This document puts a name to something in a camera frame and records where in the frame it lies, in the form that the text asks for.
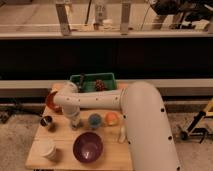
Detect light blue towel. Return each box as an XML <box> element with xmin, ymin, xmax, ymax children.
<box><xmin>70</xmin><ymin>121</ymin><xmax>83</xmax><ymax>131</ymax></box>

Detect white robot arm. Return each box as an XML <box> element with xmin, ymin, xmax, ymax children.
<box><xmin>53</xmin><ymin>81</ymin><xmax>181</xmax><ymax>171</ymax></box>

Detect red bowl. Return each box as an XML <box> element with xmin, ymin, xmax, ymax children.
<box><xmin>45</xmin><ymin>91</ymin><xmax>61</xmax><ymax>112</ymax></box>

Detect purple bowl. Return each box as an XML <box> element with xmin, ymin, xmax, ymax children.
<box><xmin>73</xmin><ymin>132</ymin><xmax>103</xmax><ymax>163</ymax></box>

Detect green plastic tray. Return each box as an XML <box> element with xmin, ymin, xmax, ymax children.
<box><xmin>70</xmin><ymin>73</ymin><xmax>117</xmax><ymax>92</ymax></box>

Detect dark grape bunch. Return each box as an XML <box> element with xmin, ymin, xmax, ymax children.
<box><xmin>95</xmin><ymin>79</ymin><xmax>106</xmax><ymax>91</ymax></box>

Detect black brush in tray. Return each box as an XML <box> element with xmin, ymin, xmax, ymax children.
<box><xmin>78</xmin><ymin>73</ymin><xmax>85</xmax><ymax>92</ymax></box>

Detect orange fruit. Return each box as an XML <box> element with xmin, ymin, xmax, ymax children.
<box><xmin>105</xmin><ymin>112</ymin><xmax>119</xmax><ymax>126</ymax></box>

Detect blue cup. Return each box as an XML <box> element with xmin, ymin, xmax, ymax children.
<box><xmin>88</xmin><ymin>113</ymin><xmax>102</xmax><ymax>129</ymax></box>

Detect metal can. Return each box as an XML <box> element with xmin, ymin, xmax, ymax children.
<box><xmin>40</xmin><ymin>116</ymin><xmax>54</xmax><ymax>131</ymax></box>

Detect white stacked cups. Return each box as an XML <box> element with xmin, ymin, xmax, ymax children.
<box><xmin>39</xmin><ymin>139</ymin><xmax>56</xmax><ymax>160</ymax></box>

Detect black wheeled stand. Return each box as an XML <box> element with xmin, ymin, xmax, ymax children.
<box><xmin>179</xmin><ymin>98</ymin><xmax>213</xmax><ymax>144</ymax></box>

